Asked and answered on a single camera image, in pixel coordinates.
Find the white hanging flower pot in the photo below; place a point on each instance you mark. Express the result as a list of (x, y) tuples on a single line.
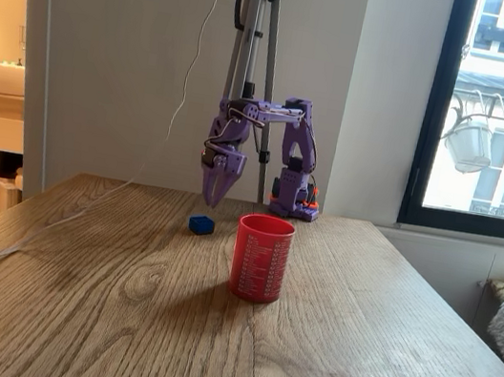
[(469, 147)]

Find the small white bin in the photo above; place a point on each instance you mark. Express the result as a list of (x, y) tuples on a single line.
[(6, 193)]

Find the black window frame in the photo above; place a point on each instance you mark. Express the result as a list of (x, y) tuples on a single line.
[(435, 108)]

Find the orange black table clamp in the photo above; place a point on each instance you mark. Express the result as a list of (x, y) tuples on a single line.
[(311, 203)]

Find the window flower box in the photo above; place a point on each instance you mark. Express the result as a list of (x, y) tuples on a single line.
[(502, 36)]

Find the red cup with print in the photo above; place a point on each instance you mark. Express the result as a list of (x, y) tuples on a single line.
[(260, 262)]

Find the grey camera tripod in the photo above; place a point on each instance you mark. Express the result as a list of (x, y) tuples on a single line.
[(250, 53)]

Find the purple robot arm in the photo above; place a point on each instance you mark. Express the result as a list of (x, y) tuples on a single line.
[(300, 133)]

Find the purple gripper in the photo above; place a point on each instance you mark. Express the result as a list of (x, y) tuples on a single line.
[(229, 162)]

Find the blue toy brick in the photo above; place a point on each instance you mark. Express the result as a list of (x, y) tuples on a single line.
[(200, 226)]

